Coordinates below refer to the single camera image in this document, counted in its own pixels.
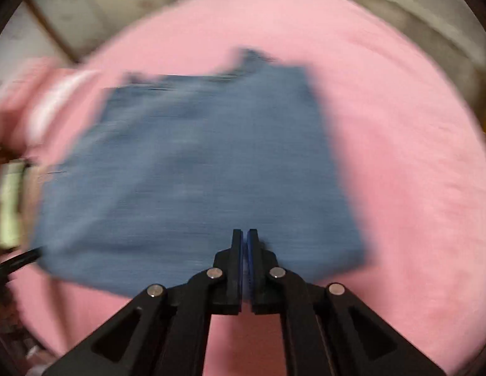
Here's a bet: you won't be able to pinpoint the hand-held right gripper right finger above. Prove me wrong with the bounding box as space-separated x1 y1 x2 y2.
246 228 449 376

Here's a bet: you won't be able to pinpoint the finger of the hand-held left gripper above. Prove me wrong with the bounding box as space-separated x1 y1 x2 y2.
0 246 45 281

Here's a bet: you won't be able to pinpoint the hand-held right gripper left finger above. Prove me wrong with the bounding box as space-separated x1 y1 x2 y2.
41 229 244 376

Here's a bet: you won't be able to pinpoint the blue denim jacket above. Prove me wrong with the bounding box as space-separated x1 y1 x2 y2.
32 47 369 298

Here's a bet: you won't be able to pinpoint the light green garment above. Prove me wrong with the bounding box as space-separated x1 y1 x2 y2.
0 160 30 249

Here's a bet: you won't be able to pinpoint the white printed pillow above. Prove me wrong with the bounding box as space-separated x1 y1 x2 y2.
29 70 103 142

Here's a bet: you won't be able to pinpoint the pink folded quilt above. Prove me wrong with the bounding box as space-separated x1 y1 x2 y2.
0 57 106 153

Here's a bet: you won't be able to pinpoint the pink bed blanket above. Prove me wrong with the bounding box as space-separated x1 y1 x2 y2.
0 0 486 376

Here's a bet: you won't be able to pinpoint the floral wardrobe doors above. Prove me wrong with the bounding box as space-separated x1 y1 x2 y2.
28 0 247 63

